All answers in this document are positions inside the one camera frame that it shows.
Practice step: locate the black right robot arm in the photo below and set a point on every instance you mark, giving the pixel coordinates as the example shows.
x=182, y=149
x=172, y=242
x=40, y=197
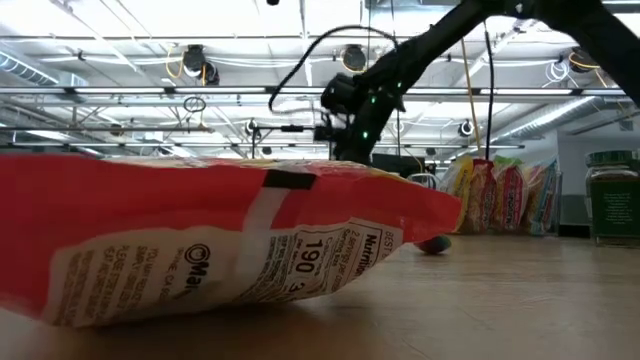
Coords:
x=435, y=42

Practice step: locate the green lid spice jar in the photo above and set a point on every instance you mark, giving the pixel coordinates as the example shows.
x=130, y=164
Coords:
x=615, y=200

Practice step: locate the iridescent metal spoon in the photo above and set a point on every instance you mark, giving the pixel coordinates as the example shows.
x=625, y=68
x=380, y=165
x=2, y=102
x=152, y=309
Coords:
x=432, y=245

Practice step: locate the black metal stand rig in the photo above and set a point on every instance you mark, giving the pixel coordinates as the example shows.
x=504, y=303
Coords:
x=292, y=128

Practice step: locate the red Maruchan ramen packet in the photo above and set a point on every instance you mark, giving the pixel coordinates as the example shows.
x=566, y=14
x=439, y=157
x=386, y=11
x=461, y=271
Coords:
x=481, y=200

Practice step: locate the clear plastic bin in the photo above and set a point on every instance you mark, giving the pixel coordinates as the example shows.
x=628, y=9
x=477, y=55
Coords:
x=556, y=220

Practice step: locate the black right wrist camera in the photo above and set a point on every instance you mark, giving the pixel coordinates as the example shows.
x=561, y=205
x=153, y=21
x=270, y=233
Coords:
x=326, y=133

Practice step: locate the orange Maruchan ramen packet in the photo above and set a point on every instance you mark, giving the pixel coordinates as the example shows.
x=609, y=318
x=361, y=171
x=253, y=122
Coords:
x=125, y=200

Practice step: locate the black monitor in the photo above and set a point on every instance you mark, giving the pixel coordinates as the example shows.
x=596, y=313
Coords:
x=397, y=165

